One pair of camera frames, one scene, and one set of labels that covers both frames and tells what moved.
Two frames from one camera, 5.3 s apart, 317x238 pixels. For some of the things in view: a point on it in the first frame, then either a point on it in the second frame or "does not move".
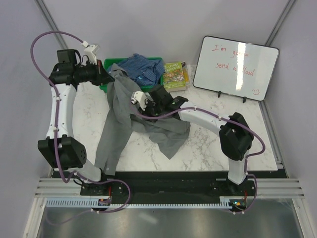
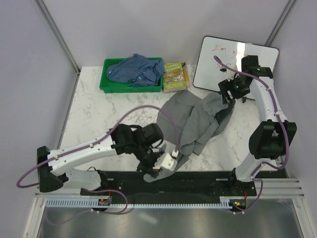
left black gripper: (101, 76) → (148, 168)
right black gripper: (146, 112) → (226, 86)
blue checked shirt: (144, 71) does not move
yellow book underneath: (186, 74) does not move
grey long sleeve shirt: (170, 131) → (187, 121)
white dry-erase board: (236, 68) does not move
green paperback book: (174, 78) does not move
